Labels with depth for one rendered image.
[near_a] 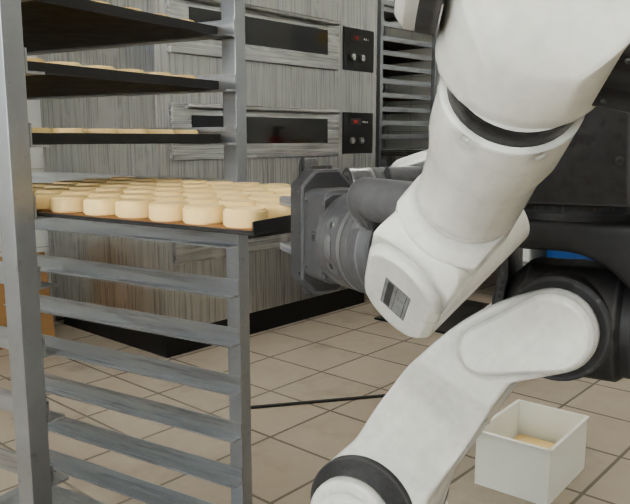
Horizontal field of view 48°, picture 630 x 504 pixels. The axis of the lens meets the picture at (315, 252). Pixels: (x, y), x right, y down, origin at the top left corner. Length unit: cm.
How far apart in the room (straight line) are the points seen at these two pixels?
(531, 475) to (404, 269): 163
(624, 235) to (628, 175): 7
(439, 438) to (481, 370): 12
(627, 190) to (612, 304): 12
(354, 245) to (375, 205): 5
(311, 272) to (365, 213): 14
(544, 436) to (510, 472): 29
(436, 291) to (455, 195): 8
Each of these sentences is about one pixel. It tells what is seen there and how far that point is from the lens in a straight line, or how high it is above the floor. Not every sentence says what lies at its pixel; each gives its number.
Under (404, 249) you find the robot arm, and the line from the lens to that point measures 45.
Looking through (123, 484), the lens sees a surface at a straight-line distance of 164.
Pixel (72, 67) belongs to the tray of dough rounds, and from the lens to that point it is 104.
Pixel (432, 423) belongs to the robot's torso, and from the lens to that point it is 86.
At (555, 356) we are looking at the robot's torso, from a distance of 75.
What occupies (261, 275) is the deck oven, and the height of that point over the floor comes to 29.
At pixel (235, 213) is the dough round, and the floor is 88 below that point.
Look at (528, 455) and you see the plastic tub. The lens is 204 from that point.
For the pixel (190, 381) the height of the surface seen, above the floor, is 50.
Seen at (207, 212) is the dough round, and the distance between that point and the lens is 81.
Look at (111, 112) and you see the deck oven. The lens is 329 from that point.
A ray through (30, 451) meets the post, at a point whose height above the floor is 56.
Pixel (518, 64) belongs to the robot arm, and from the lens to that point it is 32.
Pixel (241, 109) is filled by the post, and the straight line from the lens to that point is 127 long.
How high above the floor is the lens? 96
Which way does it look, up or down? 9 degrees down
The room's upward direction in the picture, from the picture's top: straight up
